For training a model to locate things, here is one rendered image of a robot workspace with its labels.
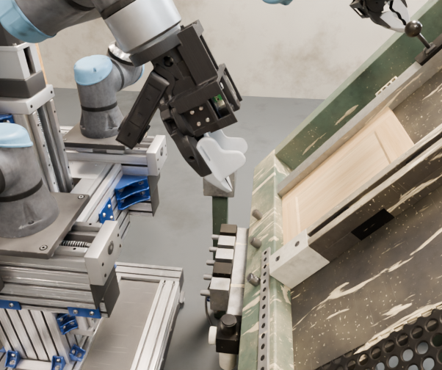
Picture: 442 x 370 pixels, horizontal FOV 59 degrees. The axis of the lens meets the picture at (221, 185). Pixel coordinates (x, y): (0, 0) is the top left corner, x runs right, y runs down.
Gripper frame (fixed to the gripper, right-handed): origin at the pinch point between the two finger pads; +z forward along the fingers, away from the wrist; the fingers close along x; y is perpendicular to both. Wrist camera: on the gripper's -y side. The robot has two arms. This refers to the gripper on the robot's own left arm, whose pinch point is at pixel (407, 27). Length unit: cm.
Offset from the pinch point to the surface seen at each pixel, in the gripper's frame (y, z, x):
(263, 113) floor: 305, 61, 28
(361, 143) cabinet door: -2.3, 10.5, 29.0
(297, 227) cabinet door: -7, 10, 57
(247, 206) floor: 149, 55, 89
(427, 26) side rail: 15.5, 10.8, -10.9
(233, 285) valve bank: -3, 10, 83
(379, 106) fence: 0.6, 8.8, 18.4
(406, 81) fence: -2.5, 8.5, 10.1
